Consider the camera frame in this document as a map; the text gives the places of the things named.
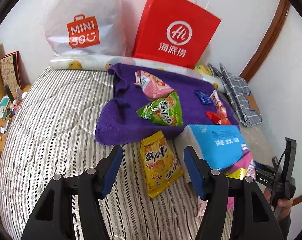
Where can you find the yellow snack bag behind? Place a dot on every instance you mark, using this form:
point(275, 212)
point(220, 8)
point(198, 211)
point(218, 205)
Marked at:
point(204, 69)

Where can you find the blue cookie snack packet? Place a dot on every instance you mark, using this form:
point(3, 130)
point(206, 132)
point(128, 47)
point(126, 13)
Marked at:
point(203, 97)

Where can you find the green triangular snack bag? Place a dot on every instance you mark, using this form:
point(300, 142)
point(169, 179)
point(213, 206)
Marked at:
point(163, 111)

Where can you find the rolled fruit-print mat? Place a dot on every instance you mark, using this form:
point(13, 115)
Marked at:
point(103, 62)

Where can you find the white pink long snack packet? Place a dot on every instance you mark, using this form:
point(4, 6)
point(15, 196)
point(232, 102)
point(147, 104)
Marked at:
point(220, 108)

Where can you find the wooden bedside desk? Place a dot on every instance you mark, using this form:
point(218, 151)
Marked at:
point(3, 104)

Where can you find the yellow snack bag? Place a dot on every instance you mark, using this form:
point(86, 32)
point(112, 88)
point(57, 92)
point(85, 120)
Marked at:
point(204, 69)
point(161, 167)

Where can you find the purple towel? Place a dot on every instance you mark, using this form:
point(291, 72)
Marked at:
point(119, 122)

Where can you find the blue tissue pack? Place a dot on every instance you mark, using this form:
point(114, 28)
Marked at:
point(220, 145)

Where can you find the magenta snack bag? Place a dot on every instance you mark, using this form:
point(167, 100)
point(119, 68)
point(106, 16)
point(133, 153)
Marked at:
point(244, 167)

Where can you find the pink striped snack bag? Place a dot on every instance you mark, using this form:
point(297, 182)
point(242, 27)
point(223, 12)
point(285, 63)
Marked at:
point(152, 87)

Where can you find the white Miniso plastic bag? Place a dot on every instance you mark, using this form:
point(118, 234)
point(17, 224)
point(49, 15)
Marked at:
point(85, 27)

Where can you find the brown wooden door frame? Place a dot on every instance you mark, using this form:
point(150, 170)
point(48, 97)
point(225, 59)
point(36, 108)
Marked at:
point(268, 41)

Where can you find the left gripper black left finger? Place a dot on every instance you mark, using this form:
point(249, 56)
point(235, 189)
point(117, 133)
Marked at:
point(53, 216)

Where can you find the person's right hand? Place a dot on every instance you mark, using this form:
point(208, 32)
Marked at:
point(283, 204)

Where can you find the red snack packet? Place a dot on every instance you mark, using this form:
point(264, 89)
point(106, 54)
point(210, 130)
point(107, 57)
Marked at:
point(218, 118)

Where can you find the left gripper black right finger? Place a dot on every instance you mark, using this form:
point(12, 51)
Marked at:
point(252, 216)

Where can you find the red paper shopping bag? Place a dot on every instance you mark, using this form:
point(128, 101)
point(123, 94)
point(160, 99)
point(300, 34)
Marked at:
point(174, 31)

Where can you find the blue plaid folded cloth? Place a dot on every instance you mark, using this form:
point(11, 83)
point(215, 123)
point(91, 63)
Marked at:
point(240, 96)

